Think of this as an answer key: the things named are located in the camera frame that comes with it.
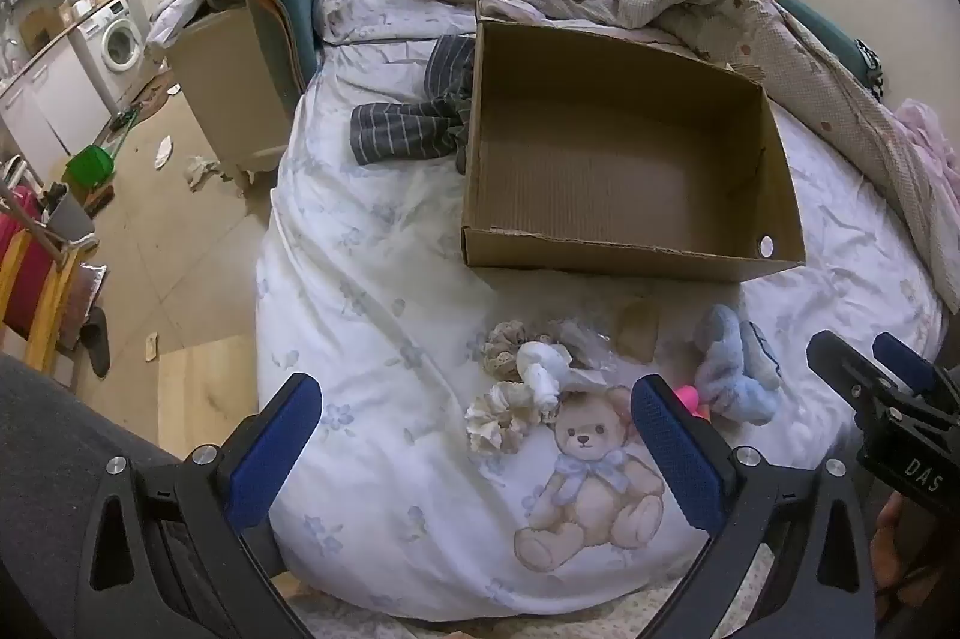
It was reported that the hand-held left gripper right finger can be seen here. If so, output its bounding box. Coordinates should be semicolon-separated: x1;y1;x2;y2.
630;373;878;639

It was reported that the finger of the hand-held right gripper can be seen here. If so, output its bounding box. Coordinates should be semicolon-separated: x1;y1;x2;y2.
872;331;960;401
806;330;893;419

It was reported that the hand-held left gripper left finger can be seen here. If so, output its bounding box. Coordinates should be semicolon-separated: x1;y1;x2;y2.
75;373;323;639

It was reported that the pink ball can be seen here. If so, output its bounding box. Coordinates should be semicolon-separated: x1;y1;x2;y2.
673;384;710;424

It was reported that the light blue plush toy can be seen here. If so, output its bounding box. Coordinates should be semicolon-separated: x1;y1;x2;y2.
694;305;782;426

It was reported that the white sock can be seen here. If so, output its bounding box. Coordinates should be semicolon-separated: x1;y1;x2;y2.
517;341;623;422

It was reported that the cream ruffled scrunchie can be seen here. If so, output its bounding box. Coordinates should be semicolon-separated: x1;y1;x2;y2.
465;380;560;456

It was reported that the beige lace scrunchie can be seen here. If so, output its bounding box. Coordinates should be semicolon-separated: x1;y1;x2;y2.
480;320;560;379

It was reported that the brown cardboard box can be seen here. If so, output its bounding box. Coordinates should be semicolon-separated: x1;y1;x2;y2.
460;0;807;284

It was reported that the person's right hand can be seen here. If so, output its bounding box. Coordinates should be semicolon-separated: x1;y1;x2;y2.
874;495;927;599

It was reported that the wooden floor board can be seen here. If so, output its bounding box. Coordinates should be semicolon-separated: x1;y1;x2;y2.
156;337;265;449

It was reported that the small cardboard piece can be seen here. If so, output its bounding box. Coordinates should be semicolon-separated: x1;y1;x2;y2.
616;298;662;360

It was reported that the clear plastic wrapper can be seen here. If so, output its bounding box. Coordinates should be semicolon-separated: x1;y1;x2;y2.
551;318;622;379

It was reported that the white teddy print duvet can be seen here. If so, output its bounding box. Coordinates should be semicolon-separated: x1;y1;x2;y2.
255;0;946;625

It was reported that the black slipper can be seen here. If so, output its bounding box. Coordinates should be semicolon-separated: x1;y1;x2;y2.
79;307;113;379

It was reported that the pink garment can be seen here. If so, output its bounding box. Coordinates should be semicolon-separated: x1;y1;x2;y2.
889;99;960;209

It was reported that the yellow wooden rack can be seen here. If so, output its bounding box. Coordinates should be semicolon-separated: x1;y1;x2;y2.
0;211;85;374

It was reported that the crumpled tissue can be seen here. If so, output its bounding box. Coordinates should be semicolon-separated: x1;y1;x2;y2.
184;155;224;191

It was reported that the grey bin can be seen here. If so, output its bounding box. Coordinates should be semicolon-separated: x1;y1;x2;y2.
43;187;96;244

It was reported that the grey striped cloth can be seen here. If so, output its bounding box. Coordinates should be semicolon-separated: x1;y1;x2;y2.
349;33;477;173

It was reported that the beige bedside cabinet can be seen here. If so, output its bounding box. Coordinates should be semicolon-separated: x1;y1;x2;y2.
165;1;302;176

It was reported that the white kitchen cabinet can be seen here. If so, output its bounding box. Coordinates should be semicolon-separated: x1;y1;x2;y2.
0;35;121;161

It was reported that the white washing machine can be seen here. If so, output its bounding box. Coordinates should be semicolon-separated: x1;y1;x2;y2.
73;0;147;79

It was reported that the pink blanket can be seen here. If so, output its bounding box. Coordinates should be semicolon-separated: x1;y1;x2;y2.
478;0;575;26

